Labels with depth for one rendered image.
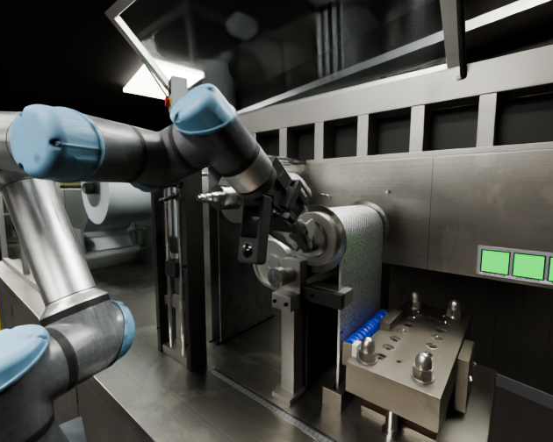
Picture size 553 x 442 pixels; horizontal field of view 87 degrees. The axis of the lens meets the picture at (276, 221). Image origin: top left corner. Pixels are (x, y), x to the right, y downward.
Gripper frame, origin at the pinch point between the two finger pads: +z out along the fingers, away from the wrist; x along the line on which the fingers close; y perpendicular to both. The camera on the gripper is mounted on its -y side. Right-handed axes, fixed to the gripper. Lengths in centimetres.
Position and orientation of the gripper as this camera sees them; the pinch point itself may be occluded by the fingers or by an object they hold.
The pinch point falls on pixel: (301, 251)
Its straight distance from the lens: 60.7
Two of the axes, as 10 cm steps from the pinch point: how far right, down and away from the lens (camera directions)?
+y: 4.0, -8.2, 4.1
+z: 4.9, 5.7, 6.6
